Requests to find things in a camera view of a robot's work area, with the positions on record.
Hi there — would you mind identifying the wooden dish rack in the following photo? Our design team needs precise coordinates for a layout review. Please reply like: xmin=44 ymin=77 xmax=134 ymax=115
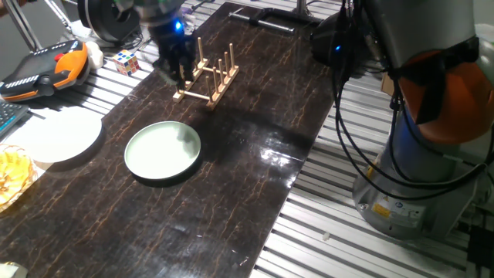
xmin=172 ymin=36 xmax=240 ymax=110

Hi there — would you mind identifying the white round plate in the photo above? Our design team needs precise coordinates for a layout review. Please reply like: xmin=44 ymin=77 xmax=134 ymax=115
xmin=7 ymin=110 xmax=104 ymax=164

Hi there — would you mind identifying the amber glass ribbed bowl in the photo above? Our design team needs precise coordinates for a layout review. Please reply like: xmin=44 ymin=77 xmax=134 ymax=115
xmin=0 ymin=144 xmax=39 ymax=213

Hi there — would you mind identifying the white yellow packet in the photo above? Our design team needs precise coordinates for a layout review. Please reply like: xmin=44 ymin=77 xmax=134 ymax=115
xmin=0 ymin=262 xmax=29 ymax=278

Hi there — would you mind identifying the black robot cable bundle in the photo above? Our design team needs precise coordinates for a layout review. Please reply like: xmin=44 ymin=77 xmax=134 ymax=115
xmin=331 ymin=0 xmax=494 ymax=202

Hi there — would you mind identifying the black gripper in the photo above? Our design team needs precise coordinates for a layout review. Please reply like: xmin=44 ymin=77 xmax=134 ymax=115
xmin=148 ymin=17 xmax=198 ymax=92

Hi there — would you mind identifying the brown cardboard box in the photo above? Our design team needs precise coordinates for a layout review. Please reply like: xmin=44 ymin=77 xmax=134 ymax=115
xmin=381 ymin=73 xmax=397 ymax=97

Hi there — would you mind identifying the black computer keyboard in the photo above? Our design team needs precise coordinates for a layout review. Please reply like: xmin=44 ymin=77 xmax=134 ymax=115
xmin=0 ymin=100 xmax=30 ymax=136

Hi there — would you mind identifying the pale green round dish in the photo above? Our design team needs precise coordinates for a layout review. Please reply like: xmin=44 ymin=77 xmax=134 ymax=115
xmin=123 ymin=120 xmax=202 ymax=181

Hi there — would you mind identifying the thin silver tripod rod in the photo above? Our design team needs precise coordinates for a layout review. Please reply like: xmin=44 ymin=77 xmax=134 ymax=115
xmin=44 ymin=0 xmax=73 ymax=34
xmin=2 ymin=0 xmax=43 ymax=52

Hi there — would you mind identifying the Rubik's cube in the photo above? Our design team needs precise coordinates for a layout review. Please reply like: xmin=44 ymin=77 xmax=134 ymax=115
xmin=112 ymin=49 xmax=141 ymax=76

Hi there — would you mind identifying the black filament spool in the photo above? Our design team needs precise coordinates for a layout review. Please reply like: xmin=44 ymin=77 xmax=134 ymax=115
xmin=76 ymin=0 xmax=142 ymax=43

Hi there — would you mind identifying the black orange teach pendant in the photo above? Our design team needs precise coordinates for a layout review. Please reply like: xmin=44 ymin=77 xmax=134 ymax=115
xmin=0 ymin=39 xmax=92 ymax=103

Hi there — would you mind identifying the dark marble pattern mat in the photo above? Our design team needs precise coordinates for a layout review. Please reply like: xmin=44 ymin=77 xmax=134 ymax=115
xmin=0 ymin=2 xmax=348 ymax=278

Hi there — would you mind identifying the white egg shaped object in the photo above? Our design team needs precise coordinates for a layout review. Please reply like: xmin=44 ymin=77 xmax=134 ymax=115
xmin=85 ymin=40 xmax=105 ymax=70

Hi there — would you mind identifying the black bar clamp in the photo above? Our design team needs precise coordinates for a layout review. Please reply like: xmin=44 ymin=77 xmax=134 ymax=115
xmin=228 ymin=6 xmax=325 ymax=34

